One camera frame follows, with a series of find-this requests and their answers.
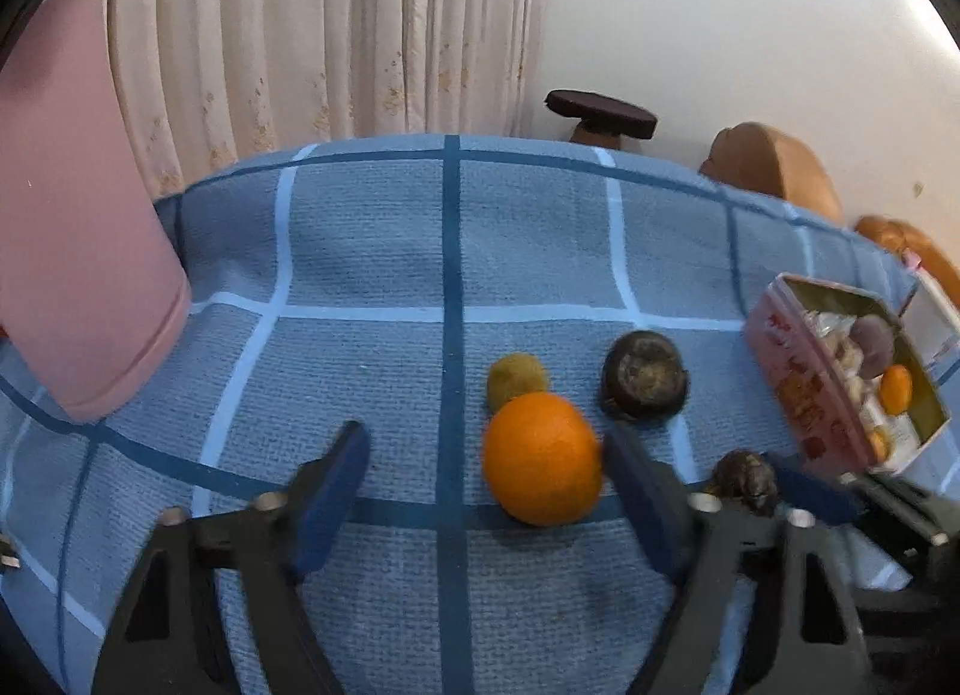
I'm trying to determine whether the dark water chestnut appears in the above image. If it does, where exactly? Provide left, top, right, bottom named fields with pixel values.
left=599, top=330, right=690, bottom=422
left=706, top=450, right=779, bottom=518

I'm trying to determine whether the pink metal tin box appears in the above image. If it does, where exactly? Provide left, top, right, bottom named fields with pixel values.
left=745, top=275, right=950, bottom=476

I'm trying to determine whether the small orange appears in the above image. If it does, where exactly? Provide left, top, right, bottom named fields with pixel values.
left=877, top=363, right=913, bottom=417
left=867, top=429, right=893, bottom=464

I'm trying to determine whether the purple passion fruit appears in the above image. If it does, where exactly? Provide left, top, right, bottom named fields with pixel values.
left=850, top=315, right=895, bottom=380

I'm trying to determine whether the large orange tangerine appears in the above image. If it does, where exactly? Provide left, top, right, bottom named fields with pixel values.
left=482, top=392, right=604, bottom=528

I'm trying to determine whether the small green-yellow fruit back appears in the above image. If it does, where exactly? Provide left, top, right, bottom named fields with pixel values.
left=487, top=353, right=550, bottom=414

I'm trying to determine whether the white paper cup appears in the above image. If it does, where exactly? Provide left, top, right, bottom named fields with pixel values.
left=900, top=268, right=960, bottom=370

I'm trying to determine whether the brown leather sofa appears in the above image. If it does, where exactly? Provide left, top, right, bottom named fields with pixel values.
left=854, top=214, right=942, bottom=273

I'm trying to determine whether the pink cylindrical appliance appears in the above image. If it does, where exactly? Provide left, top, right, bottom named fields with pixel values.
left=2, top=0, right=190, bottom=422

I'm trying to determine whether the brown leather armchair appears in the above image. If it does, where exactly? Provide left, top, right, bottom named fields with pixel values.
left=700, top=122, right=846, bottom=225

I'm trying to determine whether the blue plaid tablecloth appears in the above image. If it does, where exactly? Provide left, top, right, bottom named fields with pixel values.
left=2, top=136, right=914, bottom=693

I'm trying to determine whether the dark round stool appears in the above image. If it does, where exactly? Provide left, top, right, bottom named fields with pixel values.
left=545, top=89, right=659, bottom=151

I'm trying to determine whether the floral pink curtain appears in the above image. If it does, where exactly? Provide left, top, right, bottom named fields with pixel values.
left=103, top=0, right=545, bottom=198

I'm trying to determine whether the black power cord plug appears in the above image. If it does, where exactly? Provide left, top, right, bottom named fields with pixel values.
left=0, top=534, right=21, bottom=573

